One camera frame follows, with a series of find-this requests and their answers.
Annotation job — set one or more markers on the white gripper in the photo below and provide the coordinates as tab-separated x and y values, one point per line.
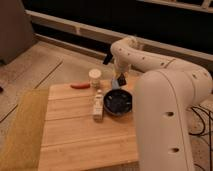
121	69

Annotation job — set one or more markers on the black eraser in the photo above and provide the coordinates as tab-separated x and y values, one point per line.
121	80

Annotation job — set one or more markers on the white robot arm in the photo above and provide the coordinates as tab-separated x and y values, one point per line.
167	87

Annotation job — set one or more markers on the white sponge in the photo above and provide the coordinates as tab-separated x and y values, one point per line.
115	84

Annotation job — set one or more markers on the white jar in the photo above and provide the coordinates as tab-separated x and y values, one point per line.
95	75

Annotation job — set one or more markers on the black bowl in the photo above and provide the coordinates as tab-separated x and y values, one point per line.
117	102

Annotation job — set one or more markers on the small white bottle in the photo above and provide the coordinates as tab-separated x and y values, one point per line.
98	106

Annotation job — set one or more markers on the wooden cutting board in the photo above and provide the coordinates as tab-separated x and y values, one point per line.
73	141

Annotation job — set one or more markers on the grey cabinet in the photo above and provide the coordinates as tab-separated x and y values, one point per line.
16	32

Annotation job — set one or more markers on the yellow cloth mat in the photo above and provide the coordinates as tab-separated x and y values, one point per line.
21	150

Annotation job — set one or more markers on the white shelf rail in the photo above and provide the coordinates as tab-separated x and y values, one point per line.
109	36

